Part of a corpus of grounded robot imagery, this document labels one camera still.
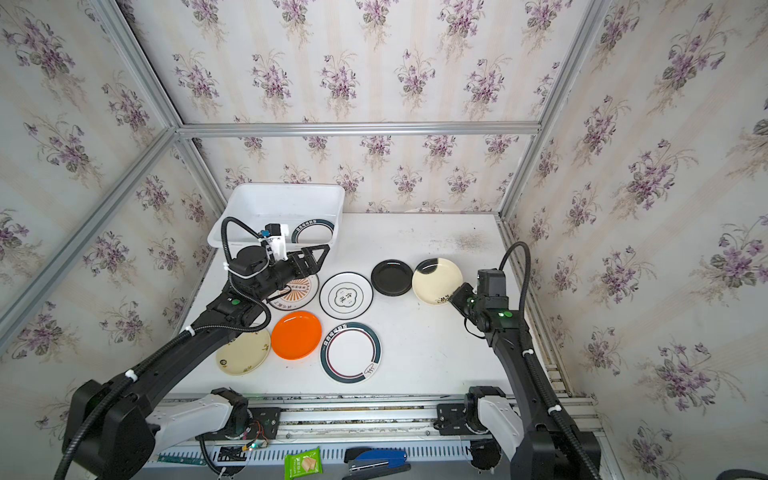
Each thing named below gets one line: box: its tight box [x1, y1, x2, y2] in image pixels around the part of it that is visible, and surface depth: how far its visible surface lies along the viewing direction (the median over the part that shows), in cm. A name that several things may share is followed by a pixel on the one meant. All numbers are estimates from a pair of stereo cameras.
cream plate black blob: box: [412, 258, 463, 305], surface depth 89 cm
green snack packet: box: [283, 446, 323, 480], surface depth 69 cm
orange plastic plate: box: [271, 311, 323, 361], surface depth 88 cm
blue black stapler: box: [341, 447, 412, 480], surface depth 68 cm
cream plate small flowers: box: [216, 327, 271, 376], surface depth 84 cm
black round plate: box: [370, 259, 414, 297], surface depth 103 cm
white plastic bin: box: [207, 183, 345, 253], surface depth 116 cm
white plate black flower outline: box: [319, 271, 374, 320], surface depth 98 cm
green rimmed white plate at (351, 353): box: [320, 322, 383, 385], surface depth 86 cm
